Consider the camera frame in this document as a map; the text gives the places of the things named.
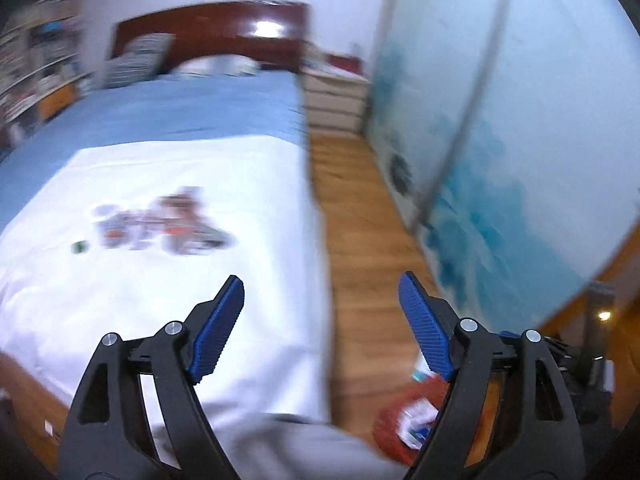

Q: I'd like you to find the red box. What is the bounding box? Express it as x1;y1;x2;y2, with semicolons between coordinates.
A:
324;53;365;75

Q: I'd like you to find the orange wooden door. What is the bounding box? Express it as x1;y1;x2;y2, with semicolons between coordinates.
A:
537;225;640;428

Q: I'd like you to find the wooden bed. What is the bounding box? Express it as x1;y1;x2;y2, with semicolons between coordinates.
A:
0;1;333;466

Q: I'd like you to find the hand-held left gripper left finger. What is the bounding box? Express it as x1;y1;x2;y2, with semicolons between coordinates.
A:
59;275;246;480

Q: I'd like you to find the blue bedsheet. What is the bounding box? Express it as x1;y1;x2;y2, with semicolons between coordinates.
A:
0;71;308;233

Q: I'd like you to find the grey plaid pillow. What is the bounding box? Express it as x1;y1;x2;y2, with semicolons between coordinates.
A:
104;33;173;87

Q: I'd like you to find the striped pillow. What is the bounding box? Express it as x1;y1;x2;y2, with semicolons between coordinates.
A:
172;55;261;78

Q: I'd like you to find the white sheet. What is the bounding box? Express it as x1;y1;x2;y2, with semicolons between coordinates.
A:
0;132;333;421

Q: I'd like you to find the white bookshelf with books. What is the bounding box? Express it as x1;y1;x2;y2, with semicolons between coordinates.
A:
0;0;95;137

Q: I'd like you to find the light wooden nightstand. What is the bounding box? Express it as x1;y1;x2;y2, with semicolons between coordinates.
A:
301;69;371;133

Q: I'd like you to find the red trash basket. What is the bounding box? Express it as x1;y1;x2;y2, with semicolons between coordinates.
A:
372;370;453;463

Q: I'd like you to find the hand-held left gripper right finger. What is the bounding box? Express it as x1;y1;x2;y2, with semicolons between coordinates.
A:
398;272;587;480

